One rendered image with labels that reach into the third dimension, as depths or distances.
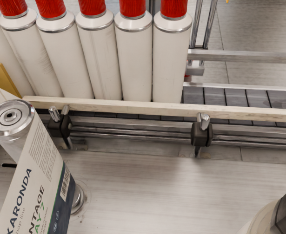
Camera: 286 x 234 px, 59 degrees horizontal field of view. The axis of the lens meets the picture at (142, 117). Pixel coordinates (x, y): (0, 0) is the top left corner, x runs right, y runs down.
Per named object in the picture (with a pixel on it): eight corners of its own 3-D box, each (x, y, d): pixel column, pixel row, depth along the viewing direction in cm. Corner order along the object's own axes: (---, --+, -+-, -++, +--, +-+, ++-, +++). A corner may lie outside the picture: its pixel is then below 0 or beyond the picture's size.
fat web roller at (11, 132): (47, 214, 34) (-32, 137, 19) (56, 182, 37) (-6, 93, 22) (80, 217, 34) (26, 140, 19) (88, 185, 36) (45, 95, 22)
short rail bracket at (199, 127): (185, 165, 44) (196, 124, 34) (185, 150, 45) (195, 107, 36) (205, 166, 43) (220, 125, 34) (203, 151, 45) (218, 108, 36)
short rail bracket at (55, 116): (61, 157, 45) (37, 114, 36) (70, 128, 49) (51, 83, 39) (79, 158, 45) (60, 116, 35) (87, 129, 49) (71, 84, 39)
